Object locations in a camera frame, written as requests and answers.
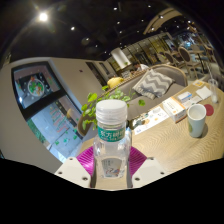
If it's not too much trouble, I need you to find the grey curved sofa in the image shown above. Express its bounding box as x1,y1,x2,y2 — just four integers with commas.
106,63,189,122

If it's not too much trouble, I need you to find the white cardboard box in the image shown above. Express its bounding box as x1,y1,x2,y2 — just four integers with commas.
162,96,188,124

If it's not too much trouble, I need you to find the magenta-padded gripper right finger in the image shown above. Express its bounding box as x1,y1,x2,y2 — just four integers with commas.
126,145,168,189

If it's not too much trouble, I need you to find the yellow square table sticker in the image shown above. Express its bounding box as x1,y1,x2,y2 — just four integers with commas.
192,79,206,89

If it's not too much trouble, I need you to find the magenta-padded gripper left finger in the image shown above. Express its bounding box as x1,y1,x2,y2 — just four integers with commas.
54,145,98,189

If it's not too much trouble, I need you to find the grey white chevron cushion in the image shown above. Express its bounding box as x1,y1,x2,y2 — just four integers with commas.
132,68,176,101

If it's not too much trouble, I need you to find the clear plastic water bottle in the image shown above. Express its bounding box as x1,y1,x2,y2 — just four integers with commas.
92,99,133,188

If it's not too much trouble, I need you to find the group of wooden dining chairs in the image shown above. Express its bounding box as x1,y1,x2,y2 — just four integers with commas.
162,43,219,80

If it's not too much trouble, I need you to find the white drinking straw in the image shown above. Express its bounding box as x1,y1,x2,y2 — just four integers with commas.
206,63,214,81

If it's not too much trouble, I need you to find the green potted plant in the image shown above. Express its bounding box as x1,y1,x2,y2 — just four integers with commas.
77,85,147,137

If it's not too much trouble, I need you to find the window with printed posters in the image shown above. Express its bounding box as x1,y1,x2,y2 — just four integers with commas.
11,61,85,158

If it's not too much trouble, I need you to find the small blue white tissue pack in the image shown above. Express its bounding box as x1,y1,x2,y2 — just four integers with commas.
177,91,194,104

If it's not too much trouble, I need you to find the group of ceiling lights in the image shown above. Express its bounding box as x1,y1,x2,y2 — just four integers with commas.
33,2,169,51

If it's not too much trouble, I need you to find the person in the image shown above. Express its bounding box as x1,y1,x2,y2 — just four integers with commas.
133,62,150,73
106,76,125,90

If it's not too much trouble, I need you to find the white mug with green handle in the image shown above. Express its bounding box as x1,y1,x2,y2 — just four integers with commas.
186,103,208,139

